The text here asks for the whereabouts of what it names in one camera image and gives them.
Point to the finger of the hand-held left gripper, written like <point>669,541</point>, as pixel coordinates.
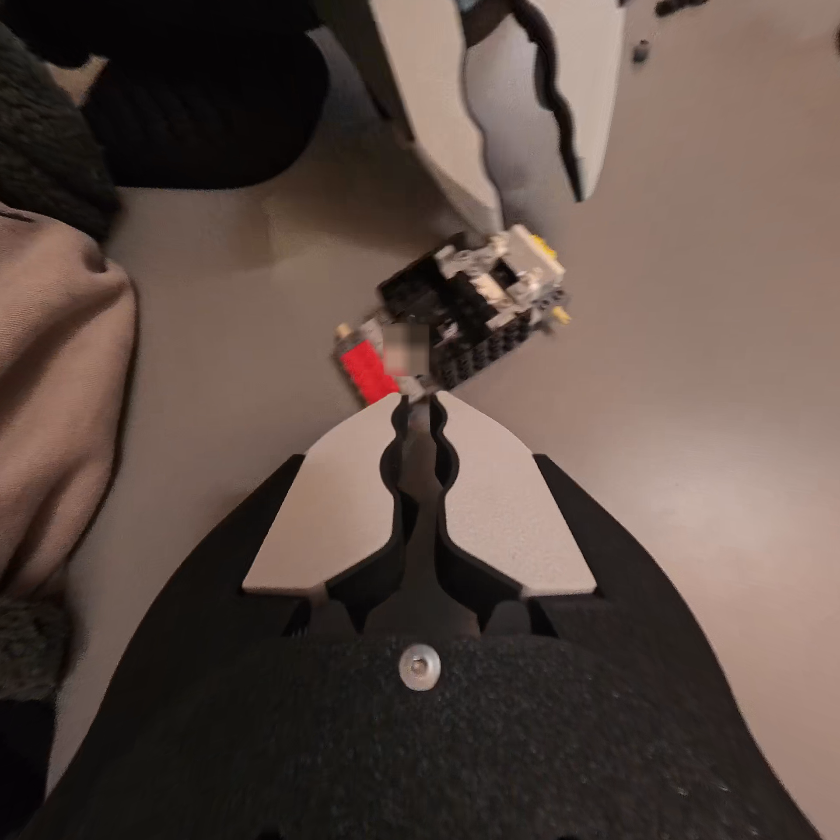
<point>433,98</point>
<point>590,65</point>

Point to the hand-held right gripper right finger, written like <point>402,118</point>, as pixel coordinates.
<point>512,512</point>

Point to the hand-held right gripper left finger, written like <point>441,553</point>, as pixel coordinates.
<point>328,512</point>

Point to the toy brick car model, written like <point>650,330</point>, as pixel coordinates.
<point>472,308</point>

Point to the person's left forearm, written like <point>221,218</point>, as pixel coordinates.
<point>210,111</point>

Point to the scattered small black pieces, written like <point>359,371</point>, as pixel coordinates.
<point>640,51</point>

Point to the beige garment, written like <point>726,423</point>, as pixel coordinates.
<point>59,394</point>

